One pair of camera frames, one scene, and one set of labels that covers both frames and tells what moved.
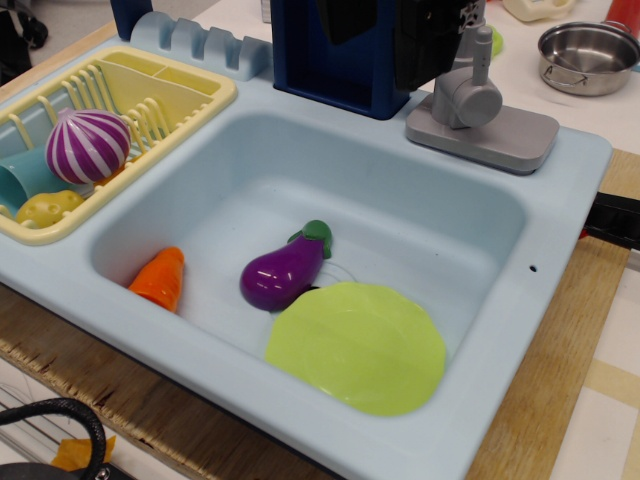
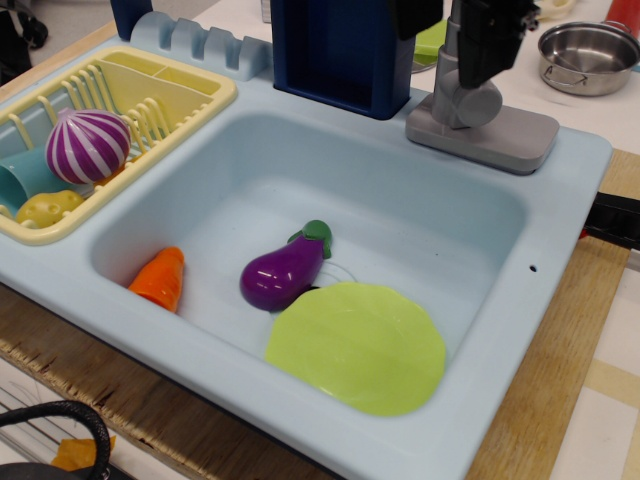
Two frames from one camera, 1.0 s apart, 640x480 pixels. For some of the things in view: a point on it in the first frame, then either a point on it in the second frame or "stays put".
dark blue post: x=126 y=13 stays put
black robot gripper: x=426 y=38 to x=489 y=34
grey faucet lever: x=481 y=101 stays put
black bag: x=15 y=47 stays put
